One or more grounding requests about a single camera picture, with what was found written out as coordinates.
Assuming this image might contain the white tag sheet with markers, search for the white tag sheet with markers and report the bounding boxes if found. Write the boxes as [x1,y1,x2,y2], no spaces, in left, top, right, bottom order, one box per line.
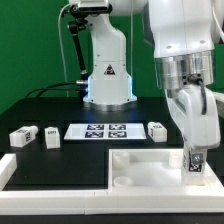
[64,123,146,140]

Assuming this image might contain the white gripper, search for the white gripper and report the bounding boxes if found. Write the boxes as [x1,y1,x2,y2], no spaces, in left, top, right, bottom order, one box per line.
[166,85,221,150]

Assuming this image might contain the camera on top mount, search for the camera on top mount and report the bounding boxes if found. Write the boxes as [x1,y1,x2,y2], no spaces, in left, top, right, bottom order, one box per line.
[68,0,110,14]

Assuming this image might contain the black cables at base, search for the black cables at base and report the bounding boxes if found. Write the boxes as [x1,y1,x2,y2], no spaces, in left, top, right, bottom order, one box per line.
[24,79,90,99]

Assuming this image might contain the white U-shaped obstacle fence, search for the white U-shaped obstacle fence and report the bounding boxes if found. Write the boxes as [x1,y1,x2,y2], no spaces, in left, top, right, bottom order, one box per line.
[0,154,224,215]

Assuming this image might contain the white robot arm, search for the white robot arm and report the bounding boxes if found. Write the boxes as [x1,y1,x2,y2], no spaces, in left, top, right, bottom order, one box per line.
[69,0,224,151]

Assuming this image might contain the white square table top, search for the white square table top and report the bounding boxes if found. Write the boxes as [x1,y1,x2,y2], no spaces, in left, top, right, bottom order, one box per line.
[108,149,216,188]

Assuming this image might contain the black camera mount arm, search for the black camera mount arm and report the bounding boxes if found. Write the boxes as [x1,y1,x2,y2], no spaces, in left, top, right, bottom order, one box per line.
[67,18,90,81]

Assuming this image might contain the grey cable hanging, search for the grey cable hanging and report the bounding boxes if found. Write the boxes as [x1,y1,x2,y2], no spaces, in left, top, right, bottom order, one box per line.
[57,3,72,98]

